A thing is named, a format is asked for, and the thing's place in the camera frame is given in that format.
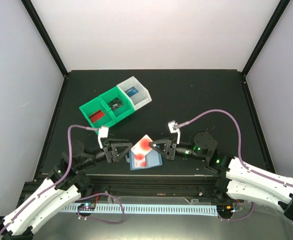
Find blue card holder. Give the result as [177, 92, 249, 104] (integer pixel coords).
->
[125, 150, 163, 171]

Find white red-dot card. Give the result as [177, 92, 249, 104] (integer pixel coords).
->
[133, 153, 147, 168]
[131, 134, 152, 156]

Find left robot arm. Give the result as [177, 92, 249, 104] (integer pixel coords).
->
[0, 138, 133, 240]

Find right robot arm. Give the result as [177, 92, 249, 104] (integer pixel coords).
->
[148, 131, 293, 221]

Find red card in bin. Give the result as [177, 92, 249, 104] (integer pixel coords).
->
[89, 109, 105, 123]

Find blue card in bin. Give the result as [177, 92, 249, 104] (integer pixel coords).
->
[125, 86, 139, 97]

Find green end plastic bin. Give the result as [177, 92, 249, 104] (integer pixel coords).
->
[79, 96, 116, 129]

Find green middle plastic bin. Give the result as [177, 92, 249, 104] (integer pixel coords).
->
[98, 86, 135, 123]

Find white plastic bin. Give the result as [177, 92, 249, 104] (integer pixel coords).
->
[116, 76, 152, 111]

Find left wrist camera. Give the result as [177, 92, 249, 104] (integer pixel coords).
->
[97, 125, 109, 149]

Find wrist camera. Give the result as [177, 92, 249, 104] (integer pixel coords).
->
[97, 125, 109, 149]
[167, 120, 181, 144]

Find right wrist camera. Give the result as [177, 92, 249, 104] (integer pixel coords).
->
[167, 120, 181, 144]

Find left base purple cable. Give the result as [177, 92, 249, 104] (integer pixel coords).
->
[76, 192, 126, 225]

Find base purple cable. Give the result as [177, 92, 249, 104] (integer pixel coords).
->
[76, 192, 126, 225]
[217, 201, 255, 223]

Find white slotted cable duct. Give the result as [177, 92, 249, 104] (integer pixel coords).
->
[60, 203, 218, 217]

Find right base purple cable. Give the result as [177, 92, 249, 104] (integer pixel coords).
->
[217, 201, 255, 223]

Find black frame post left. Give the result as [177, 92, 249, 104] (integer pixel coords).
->
[21, 0, 69, 77]

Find black frame post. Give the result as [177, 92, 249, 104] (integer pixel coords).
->
[241, 0, 291, 77]
[21, 0, 69, 77]

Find black frame post right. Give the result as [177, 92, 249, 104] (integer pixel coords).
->
[241, 0, 291, 77]

